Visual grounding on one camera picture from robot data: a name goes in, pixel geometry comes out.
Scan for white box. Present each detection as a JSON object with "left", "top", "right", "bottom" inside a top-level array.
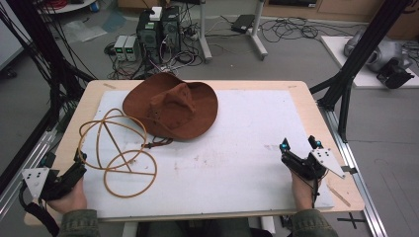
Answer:
[{"left": 149, "top": 6, "right": 163, "bottom": 23}]

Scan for black metal frame post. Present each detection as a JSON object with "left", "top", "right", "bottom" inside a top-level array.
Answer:
[
  {"left": 0, "top": 0, "right": 97, "bottom": 196},
  {"left": 308, "top": 0, "right": 413, "bottom": 143}
]

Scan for thin wooden stick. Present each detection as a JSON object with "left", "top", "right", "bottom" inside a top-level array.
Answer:
[{"left": 325, "top": 183, "right": 352, "bottom": 208}]

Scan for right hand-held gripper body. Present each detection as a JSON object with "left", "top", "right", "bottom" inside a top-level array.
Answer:
[{"left": 280, "top": 147, "right": 346, "bottom": 182}]

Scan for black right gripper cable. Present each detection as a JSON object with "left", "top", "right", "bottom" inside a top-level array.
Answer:
[{"left": 310, "top": 177, "right": 324, "bottom": 209}]

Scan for grey power supply unit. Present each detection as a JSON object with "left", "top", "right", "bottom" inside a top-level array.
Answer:
[
  {"left": 113, "top": 35, "right": 128, "bottom": 62},
  {"left": 125, "top": 35, "right": 141, "bottom": 63}
]

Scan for black device on platform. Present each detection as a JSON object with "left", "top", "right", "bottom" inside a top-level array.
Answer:
[{"left": 376, "top": 58, "right": 416, "bottom": 90}]

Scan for large black computer tower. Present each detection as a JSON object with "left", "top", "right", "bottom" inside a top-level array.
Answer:
[{"left": 135, "top": 9, "right": 163, "bottom": 64}]

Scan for white foam mat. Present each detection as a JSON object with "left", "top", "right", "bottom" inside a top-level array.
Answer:
[{"left": 82, "top": 89, "right": 336, "bottom": 220}]

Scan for person's left hand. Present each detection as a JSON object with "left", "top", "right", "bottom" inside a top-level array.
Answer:
[{"left": 47, "top": 179, "right": 88, "bottom": 215}]

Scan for loose black floor cables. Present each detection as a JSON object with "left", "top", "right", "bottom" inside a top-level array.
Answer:
[{"left": 258, "top": 15, "right": 371, "bottom": 44}]

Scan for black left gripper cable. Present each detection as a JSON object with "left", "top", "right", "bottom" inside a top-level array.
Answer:
[{"left": 18, "top": 182, "right": 61, "bottom": 237}]

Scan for brown felt hat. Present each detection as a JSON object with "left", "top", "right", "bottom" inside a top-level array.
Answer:
[{"left": 122, "top": 72, "right": 219, "bottom": 149}]

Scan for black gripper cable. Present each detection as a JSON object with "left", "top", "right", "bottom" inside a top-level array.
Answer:
[
  {"left": 310, "top": 177, "right": 324, "bottom": 209},
  {"left": 18, "top": 182, "right": 61, "bottom": 237}
]

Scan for tangle of computer cables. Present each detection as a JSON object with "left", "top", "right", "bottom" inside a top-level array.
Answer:
[{"left": 104, "top": 6, "right": 207, "bottom": 81}]

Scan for grey robot shell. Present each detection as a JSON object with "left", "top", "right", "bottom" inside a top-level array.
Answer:
[{"left": 343, "top": 29, "right": 413, "bottom": 74}]

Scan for slim black computer tower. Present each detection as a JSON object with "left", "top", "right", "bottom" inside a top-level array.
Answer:
[{"left": 160, "top": 5, "right": 182, "bottom": 56}]

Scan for white desk leg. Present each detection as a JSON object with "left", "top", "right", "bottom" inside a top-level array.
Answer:
[
  {"left": 197, "top": 0, "right": 213, "bottom": 64},
  {"left": 246, "top": 0, "right": 269, "bottom": 62}
]

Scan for gold wire hat stand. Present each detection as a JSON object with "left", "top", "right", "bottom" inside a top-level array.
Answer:
[{"left": 77, "top": 108, "right": 158, "bottom": 199}]

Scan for clear plastic sheet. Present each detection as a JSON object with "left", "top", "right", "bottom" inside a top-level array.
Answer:
[{"left": 61, "top": 19, "right": 109, "bottom": 44}]

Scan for person's right hand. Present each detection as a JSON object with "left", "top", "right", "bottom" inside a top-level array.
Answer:
[{"left": 291, "top": 171, "right": 322, "bottom": 211}]

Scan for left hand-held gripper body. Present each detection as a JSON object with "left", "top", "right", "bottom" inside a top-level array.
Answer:
[{"left": 21, "top": 161, "right": 88, "bottom": 201}]

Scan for white floor platform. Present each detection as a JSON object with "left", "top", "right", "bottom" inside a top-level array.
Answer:
[{"left": 320, "top": 35, "right": 419, "bottom": 90}]

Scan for aluminium rail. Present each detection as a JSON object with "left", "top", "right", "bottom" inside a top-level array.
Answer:
[
  {"left": 316, "top": 104, "right": 389, "bottom": 237},
  {"left": 0, "top": 108, "right": 67, "bottom": 220}
]

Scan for flat black box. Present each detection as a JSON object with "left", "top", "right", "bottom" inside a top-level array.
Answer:
[{"left": 230, "top": 14, "right": 257, "bottom": 35}]

